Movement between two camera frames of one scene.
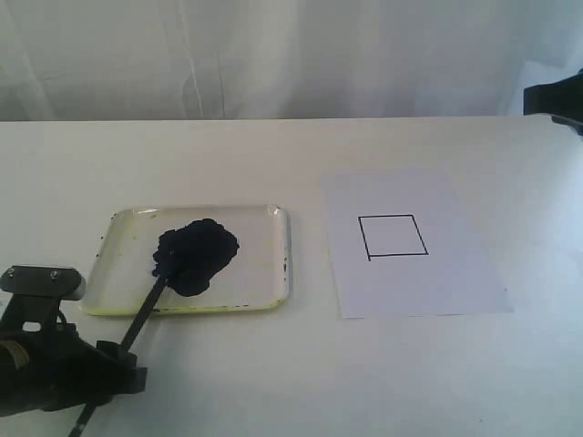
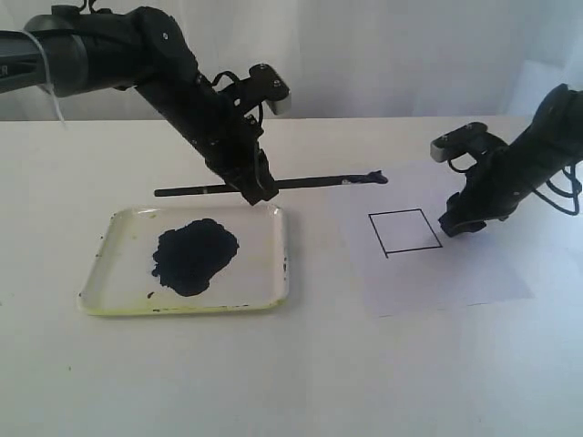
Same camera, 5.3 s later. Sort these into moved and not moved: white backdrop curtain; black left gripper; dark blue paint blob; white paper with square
Moved: white paper with square; black left gripper
Not moved: white backdrop curtain; dark blue paint blob
